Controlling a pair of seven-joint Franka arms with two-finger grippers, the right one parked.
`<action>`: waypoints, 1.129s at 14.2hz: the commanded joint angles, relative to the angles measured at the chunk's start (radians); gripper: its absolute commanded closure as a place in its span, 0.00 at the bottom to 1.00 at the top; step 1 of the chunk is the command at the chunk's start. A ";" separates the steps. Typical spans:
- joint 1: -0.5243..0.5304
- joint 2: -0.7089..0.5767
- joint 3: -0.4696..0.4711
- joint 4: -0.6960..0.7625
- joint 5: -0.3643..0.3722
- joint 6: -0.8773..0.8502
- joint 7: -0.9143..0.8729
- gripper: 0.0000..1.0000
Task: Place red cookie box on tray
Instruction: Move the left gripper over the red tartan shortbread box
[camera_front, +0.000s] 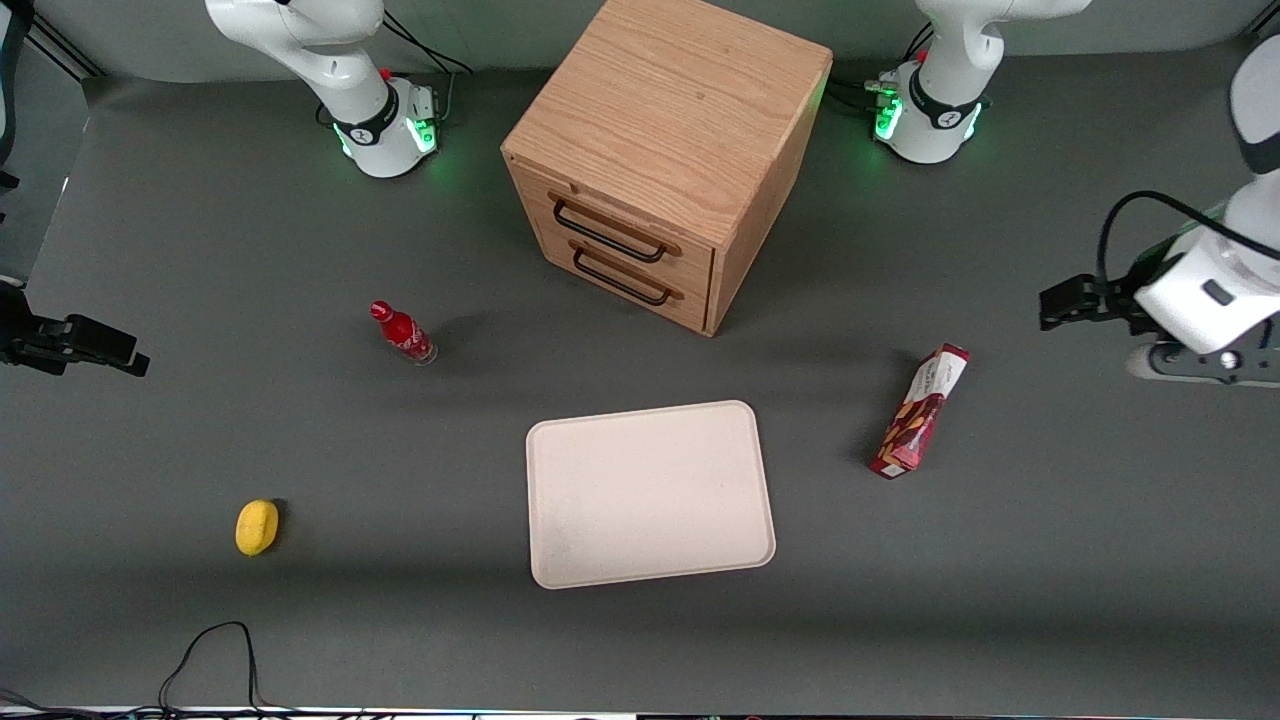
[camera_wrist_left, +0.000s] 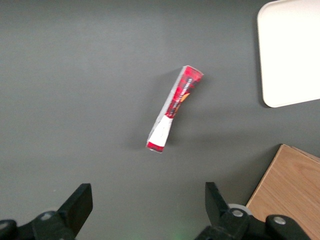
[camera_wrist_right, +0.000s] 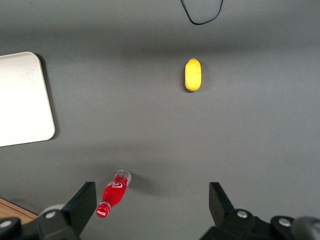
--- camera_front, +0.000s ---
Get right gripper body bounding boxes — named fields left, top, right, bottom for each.
left=0, top=283, right=41, bottom=373

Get red cookie box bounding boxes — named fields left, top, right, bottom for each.
left=867, top=343, right=972, bottom=480

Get beige rectangular tray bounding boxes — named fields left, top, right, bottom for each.
left=525, top=400, right=777, bottom=591

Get yellow lemon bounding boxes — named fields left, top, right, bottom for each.
left=235, top=499, right=280, bottom=557

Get red cola bottle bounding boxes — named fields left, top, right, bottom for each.
left=369, top=299, right=439, bottom=367

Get wooden drawer front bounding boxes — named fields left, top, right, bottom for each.
left=510, top=165, right=716, bottom=293
left=535, top=222, right=715, bottom=335

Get wooden drawer cabinet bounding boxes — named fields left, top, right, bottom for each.
left=500, top=0, right=834, bottom=338

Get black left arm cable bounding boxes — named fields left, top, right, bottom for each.
left=1095, top=190, right=1280, bottom=286

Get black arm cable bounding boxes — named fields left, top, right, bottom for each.
left=1095, top=190, right=1280, bottom=286
left=0, top=0, right=33, bottom=196

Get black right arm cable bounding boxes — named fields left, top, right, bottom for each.
left=0, top=0, right=33, bottom=196

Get black left base cables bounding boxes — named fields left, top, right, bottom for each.
left=828, top=25, right=936, bottom=113

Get black base cables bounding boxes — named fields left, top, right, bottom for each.
left=828, top=25, right=936, bottom=113
left=380, top=10, right=473, bottom=127

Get thin black looped cable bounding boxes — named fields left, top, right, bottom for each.
left=158, top=621, right=266, bottom=713

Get black right base cables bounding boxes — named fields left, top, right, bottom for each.
left=380, top=10, right=473, bottom=127

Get black wire drawer handle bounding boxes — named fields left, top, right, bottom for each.
left=548, top=190, right=683, bottom=265
left=567, top=240, right=686, bottom=307

